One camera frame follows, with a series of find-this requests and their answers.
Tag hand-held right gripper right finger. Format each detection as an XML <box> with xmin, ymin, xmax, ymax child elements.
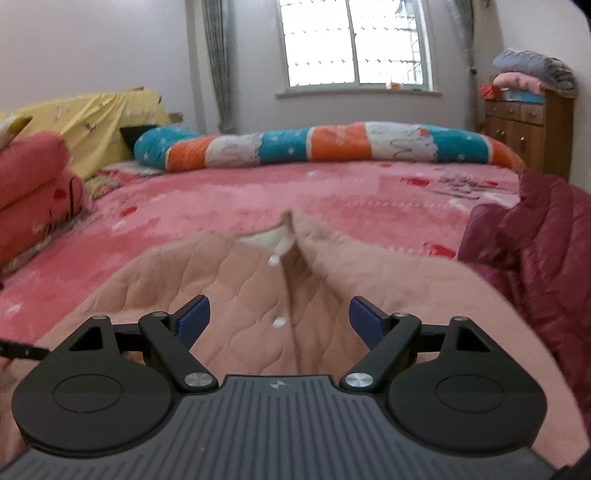
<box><xmin>339</xmin><ymin>295</ymin><xmax>495</xmax><ymax>395</ymax></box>

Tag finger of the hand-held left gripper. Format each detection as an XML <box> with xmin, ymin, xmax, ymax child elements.
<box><xmin>0</xmin><ymin>339</ymin><xmax>49</xmax><ymax>361</ymax></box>

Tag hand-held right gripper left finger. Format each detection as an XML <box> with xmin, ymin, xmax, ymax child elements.
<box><xmin>60</xmin><ymin>295</ymin><xmax>220</xmax><ymax>395</ymax></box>

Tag beige quilted jacket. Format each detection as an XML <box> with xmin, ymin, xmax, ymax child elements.
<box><xmin>0</xmin><ymin>210</ymin><xmax>589</xmax><ymax>467</ymax></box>

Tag pink bed blanket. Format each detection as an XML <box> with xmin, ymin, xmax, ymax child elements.
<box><xmin>0</xmin><ymin>159</ymin><xmax>532</xmax><ymax>352</ymax></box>

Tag floral patterned pillow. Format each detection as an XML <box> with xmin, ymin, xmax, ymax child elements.
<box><xmin>85</xmin><ymin>161</ymin><xmax>155</xmax><ymax>199</ymax></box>

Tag pink folded quilt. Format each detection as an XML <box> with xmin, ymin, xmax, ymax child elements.
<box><xmin>0</xmin><ymin>131</ymin><xmax>93</xmax><ymax>273</ymax></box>

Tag maroon down jacket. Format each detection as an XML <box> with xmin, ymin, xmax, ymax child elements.
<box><xmin>457</xmin><ymin>168</ymin><xmax>591</xmax><ymax>421</ymax></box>

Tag rolled striped blanket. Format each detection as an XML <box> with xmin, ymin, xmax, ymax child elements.
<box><xmin>134</xmin><ymin>121</ymin><xmax>527</xmax><ymax>172</ymax></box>

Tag black cloth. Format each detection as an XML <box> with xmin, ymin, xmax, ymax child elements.
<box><xmin>120</xmin><ymin>124</ymin><xmax>154</xmax><ymax>160</ymax></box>

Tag yellow floral pillow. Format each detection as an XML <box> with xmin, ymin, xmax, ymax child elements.
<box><xmin>0</xmin><ymin>113</ymin><xmax>33</xmax><ymax>148</ymax></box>

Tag wooden dresser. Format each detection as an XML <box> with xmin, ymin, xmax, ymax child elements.
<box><xmin>484</xmin><ymin>88</ymin><xmax>575</xmax><ymax>181</ymax></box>

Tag grey curtain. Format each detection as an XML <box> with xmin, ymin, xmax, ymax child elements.
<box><xmin>450</xmin><ymin>0</ymin><xmax>478</xmax><ymax>130</ymax></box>
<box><xmin>201</xmin><ymin>0</ymin><xmax>237</xmax><ymax>134</ymax></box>

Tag blue folded blanket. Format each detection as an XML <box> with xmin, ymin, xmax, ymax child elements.
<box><xmin>501</xmin><ymin>90</ymin><xmax>546</xmax><ymax>103</ymax></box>

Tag window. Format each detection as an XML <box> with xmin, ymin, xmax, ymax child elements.
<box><xmin>274</xmin><ymin>0</ymin><xmax>441</xmax><ymax>99</ymax></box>

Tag pink folded blanket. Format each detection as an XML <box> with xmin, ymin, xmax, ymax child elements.
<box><xmin>492</xmin><ymin>74</ymin><xmax>548</xmax><ymax>95</ymax></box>

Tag stacked folded blankets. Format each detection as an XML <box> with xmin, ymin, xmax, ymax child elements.
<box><xmin>492</xmin><ymin>48</ymin><xmax>578</xmax><ymax>97</ymax></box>

